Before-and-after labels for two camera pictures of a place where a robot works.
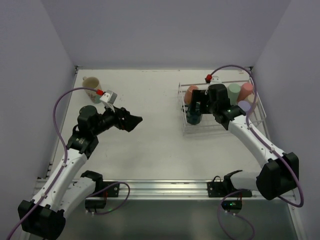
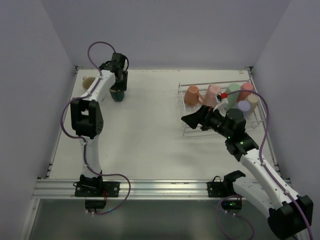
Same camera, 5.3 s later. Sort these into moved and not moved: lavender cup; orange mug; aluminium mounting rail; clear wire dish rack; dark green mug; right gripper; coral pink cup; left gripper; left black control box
Moved: left gripper; dark green mug; right gripper
Not moved: orange mug; lavender cup; clear wire dish rack; left black control box; coral pink cup; aluminium mounting rail
